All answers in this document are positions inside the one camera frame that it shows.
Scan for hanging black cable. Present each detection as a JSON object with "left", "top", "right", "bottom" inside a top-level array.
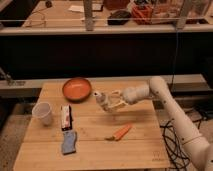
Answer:
[{"left": 168, "top": 31, "right": 180, "bottom": 94}]

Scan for orange bowl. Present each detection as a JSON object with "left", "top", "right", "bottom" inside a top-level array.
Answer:
[{"left": 62, "top": 77, "right": 92, "bottom": 102}]

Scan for small white bottle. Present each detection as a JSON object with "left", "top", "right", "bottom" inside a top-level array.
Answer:
[{"left": 93, "top": 91, "right": 109, "bottom": 111}]

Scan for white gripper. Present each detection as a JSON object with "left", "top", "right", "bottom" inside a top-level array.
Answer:
[{"left": 108, "top": 84, "right": 150, "bottom": 112}]

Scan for orange container on shelf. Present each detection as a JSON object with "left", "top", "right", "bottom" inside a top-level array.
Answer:
[{"left": 131, "top": 5, "right": 153, "bottom": 25}]

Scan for metal shelf post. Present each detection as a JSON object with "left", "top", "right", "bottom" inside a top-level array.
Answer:
[{"left": 83, "top": 0, "right": 93, "bottom": 31}]

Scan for orange carrot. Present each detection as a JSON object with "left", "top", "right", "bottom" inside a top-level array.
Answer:
[{"left": 106, "top": 124, "right": 132, "bottom": 141}]

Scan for black pouch on shelf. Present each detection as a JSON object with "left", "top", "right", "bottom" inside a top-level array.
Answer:
[{"left": 107, "top": 10, "right": 131, "bottom": 25}]

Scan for white paper cup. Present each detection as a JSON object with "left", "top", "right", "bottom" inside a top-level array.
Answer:
[{"left": 32, "top": 102, "right": 53, "bottom": 126}]

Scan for white paper on shelf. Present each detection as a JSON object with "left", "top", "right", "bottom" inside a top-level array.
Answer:
[{"left": 68, "top": 5, "right": 84, "bottom": 13}]

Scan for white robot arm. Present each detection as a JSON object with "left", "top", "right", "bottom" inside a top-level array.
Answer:
[{"left": 109, "top": 76, "right": 213, "bottom": 171}]

